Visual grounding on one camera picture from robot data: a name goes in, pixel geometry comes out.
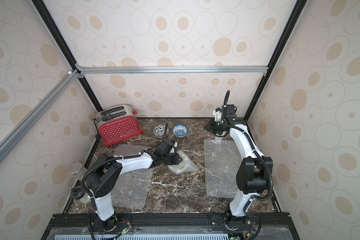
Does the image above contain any bubble wrap sheet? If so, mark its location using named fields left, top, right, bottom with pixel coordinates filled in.
left=111, top=145, right=155, bottom=210
left=168, top=150, right=198, bottom=175
left=204, top=139, right=242, bottom=198

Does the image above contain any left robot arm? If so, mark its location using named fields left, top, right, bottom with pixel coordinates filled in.
left=81, top=139, right=182, bottom=222

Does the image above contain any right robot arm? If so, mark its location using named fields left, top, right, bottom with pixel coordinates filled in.
left=204, top=103, right=274, bottom=224

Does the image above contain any black white patterned bowl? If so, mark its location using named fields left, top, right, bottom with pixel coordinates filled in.
left=153, top=125, right=169, bottom=139

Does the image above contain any blue white patterned bowl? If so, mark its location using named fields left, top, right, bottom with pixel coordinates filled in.
left=172, top=124, right=189, bottom=138

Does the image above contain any red silver toaster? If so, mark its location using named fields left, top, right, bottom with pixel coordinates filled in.
left=95, top=105, right=143, bottom=146

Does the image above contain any black lid glass jar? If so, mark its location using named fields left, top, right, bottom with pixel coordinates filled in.
left=70, top=186, right=91, bottom=205

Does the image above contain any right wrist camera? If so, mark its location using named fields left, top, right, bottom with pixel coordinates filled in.
left=213, top=108, right=222, bottom=123

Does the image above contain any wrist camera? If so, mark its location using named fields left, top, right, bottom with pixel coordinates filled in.
left=213, top=108, right=222, bottom=123
left=171, top=142, right=178, bottom=153

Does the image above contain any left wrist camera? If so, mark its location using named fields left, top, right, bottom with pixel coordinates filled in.
left=171, top=142, right=178, bottom=153

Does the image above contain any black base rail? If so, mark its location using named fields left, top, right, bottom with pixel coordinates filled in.
left=42, top=213, right=299, bottom=240

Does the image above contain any horizontal aluminium rail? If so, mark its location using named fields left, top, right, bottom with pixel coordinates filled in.
left=79, top=66, right=268, bottom=74

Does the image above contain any black right frame post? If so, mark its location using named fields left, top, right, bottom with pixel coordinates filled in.
left=244, top=0, right=308, bottom=122

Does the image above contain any black frame post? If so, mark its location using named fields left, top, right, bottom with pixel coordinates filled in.
left=244, top=0, right=308, bottom=122
left=31, top=0, right=103, bottom=112

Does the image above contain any left diagonal aluminium rail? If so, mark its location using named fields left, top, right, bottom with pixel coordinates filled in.
left=0, top=70, right=79, bottom=164

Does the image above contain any black left frame post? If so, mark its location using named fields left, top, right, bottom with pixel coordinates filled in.
left=31, top=0, right=103, bottom=112

